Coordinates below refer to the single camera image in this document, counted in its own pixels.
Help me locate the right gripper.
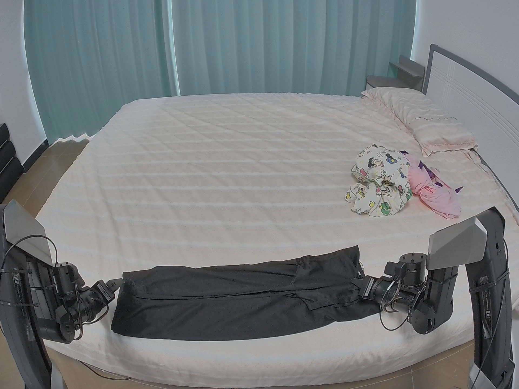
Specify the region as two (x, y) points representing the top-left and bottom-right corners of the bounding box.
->
(351, 276), (397, 305)

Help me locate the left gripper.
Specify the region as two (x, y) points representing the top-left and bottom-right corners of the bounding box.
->
(77, 279), (123, 320)

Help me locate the black T-shirt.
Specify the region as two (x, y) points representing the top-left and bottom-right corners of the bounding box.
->
(111, 246), (380, 341)

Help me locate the bed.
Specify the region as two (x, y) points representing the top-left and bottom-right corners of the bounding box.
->
(42, 44), (519, 382)

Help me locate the white printed pyjama garment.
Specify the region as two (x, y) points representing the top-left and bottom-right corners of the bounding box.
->
(345, 144), (413, 218)

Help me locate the pink garment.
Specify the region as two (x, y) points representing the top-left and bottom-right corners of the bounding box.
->
(405, 152), (463, 219)

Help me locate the pale pink pillow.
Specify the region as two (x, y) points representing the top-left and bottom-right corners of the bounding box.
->
(360, 87), (479, 156)

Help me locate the grey bedside table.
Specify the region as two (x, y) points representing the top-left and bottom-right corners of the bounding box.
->
(366, 54), (425, 92)

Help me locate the blue-green curtain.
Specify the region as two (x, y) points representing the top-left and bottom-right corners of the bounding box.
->
(170, 0), (418, 96)
(24, 0), (182, 145)

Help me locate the black cable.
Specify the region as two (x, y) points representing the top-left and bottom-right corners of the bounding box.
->
(75, 361), (130, 381)
(379, 306), (411, 332)
(0, 236), (58, 272)

